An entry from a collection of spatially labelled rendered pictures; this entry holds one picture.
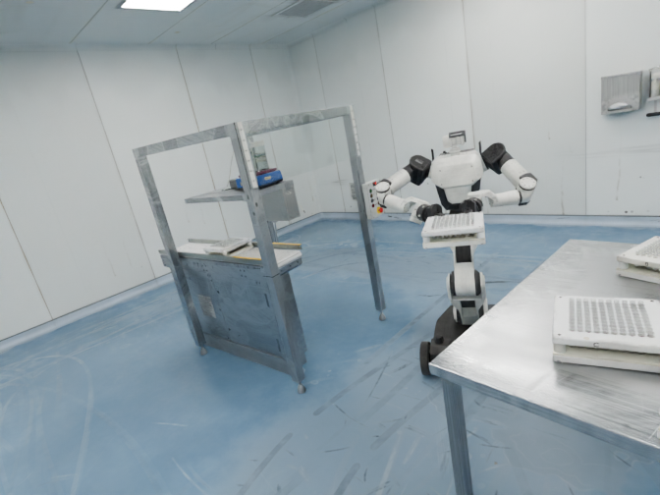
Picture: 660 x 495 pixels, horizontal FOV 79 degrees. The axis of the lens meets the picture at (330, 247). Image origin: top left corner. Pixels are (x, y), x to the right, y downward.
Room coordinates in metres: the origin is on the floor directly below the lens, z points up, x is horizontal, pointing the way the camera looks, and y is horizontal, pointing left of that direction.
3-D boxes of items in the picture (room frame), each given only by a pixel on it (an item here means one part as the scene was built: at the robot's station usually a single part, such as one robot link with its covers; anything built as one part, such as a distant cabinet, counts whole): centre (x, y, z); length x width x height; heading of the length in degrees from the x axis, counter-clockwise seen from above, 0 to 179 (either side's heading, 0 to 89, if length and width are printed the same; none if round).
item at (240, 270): (2.76, 0.77, 0.77); 1.30 x 0.29 x 0.10; 48
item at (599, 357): (0.90, -0.67, 0.87); 0.24 x 0.24 x 0.02; 57
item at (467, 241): (1.64, -0.54, 0.99); 0.24 x 0.24 x 0.02; 67
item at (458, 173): (2.28, -0.81, 1.12); 0.34 x 0.30 x 0.36; 67
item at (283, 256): (2.76, 0.77, 0.81); 1.35 x 0.25 x 0.05; 48
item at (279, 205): (2.46, 0.26, 1.14); 0.22 x 0.11 x 0.20; 48
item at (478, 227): (1.64, -0.54, 1.03); 0.25 x 0.24 x 0.02; 67
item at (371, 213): (2.87, -0.38, 0.97); 0.17 x 0.06 x 0.26; 138
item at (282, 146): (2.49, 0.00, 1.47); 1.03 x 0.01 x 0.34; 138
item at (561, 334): (0.90, -0.67, 0.92); 0.25 x 0.24 x 0.02; 147
